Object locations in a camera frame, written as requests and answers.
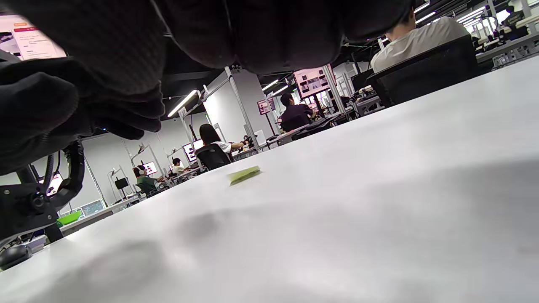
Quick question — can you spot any black bracket with cable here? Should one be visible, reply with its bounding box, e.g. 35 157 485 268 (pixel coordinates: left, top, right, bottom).
0 139 85 245

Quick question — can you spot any ceiling light bar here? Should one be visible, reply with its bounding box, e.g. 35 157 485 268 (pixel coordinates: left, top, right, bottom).
167 89 199 118

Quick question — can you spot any black rounded object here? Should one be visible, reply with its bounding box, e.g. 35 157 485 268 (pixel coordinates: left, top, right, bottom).
0 245 32 270

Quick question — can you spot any person's right hand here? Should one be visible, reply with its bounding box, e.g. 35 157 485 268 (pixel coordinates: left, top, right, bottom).
0 0 415 175

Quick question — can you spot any bright computer monitor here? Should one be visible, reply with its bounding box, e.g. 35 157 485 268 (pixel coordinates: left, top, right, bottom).
0 15 67 61

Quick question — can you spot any green plastic tray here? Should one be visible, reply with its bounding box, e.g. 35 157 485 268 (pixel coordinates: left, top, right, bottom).
56 210 83 226

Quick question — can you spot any white metal post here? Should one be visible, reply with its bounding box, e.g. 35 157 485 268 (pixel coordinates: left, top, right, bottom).
224 66 262 153
322 63 347 115

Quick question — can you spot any black mesh office chair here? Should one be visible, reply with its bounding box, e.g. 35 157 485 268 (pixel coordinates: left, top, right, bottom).
195 144 233 171
366 35 481 108

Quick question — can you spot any green sticky note pad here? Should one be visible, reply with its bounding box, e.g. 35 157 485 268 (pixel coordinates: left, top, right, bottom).
229 166 261 186

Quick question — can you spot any pink screen monitor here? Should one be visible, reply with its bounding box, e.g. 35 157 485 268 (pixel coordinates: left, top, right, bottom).
293 66 332 100

